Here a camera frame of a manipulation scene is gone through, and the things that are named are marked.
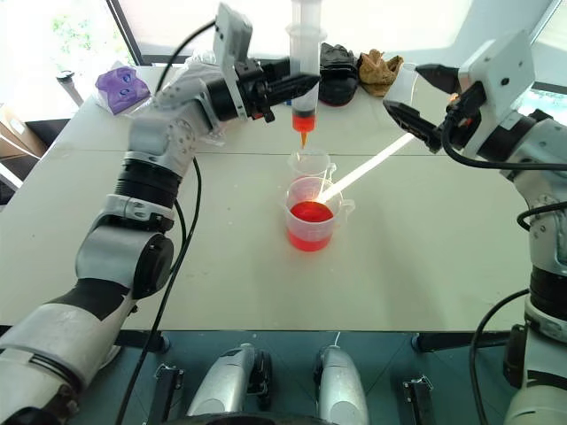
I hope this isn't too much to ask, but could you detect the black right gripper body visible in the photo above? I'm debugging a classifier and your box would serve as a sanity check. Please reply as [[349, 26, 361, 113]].
[[436, 82, 485, 154]]

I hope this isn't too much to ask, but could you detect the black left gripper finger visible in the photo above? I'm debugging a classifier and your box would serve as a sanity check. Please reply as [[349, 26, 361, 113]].
[[260, 58, 293, 80], [267, 73, 322, 106]]

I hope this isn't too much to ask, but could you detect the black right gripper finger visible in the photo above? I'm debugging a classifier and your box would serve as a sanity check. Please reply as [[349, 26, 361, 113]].
[[382, 100, 445, 154], [415, 63, 462, 96]]

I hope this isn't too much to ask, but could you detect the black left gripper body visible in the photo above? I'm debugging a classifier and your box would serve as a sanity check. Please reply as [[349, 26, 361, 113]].
[[234, 58, 276, 124]]

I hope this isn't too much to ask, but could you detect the large clear plastic syringe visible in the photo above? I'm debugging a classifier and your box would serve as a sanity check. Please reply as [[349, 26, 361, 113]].
[[285, 0, 330, 150]]

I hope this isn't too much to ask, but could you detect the translucent white plastic cup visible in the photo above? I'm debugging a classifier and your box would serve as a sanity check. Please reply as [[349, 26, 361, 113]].
[[384, 63, 420, 108]]

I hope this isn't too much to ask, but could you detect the empty clear plastic cup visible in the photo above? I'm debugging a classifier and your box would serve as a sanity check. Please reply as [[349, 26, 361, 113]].
[[287, 148, 338, 183]]

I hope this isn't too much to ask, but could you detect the plastic cup with red liquid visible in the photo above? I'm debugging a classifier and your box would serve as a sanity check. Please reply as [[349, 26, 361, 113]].
[[283, 175, 356, 254]]

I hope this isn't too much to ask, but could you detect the black crumpled cloth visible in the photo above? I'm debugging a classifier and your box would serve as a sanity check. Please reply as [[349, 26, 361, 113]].
[[318, 42, 361, 108]]

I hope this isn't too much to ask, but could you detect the brown crumpled cloth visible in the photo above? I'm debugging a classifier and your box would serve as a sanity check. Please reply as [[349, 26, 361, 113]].
[[356, 49, 405, 97]]

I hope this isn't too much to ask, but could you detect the purple tissue pack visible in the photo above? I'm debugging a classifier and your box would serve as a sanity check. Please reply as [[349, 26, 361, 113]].
[[96, 66, 152, 118]]

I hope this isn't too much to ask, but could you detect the cardboard box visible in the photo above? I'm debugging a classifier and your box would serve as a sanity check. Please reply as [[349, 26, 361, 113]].
[[0, 103, 49, 161]]

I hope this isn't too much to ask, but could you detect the silver right robot leg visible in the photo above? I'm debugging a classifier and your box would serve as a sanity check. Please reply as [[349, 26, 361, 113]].
[[315, 344, 371, 418]]

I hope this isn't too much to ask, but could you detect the silver robot leg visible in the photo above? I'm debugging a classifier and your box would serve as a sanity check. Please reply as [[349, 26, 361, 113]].
[[185, 343, 274, 420], [315, 344, 371, 418]]

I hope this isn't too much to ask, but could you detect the silver left robot leg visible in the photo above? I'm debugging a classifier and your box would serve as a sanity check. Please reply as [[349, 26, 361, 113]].
[[185, 343, 274, 420]]

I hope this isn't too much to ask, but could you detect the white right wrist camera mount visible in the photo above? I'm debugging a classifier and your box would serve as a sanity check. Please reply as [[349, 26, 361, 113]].
[[457, 28, 540, 161]]

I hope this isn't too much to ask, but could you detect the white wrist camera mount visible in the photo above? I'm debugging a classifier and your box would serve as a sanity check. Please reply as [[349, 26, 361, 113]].
[[457, 28, 540, 161], [211, 2, 254, 121]]

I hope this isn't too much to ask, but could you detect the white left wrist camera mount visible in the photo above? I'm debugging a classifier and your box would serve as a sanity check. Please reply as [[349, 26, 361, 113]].
[[211, 2, 254, 121]]

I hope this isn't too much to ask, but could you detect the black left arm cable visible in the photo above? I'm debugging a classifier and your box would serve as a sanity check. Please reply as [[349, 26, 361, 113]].
[[115, 19, 221, 425]]

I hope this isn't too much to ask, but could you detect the black table leg bracket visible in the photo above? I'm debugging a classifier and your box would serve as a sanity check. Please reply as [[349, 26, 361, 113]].
[[400, 377, 434, 425], [152, 362, 185, 425]]

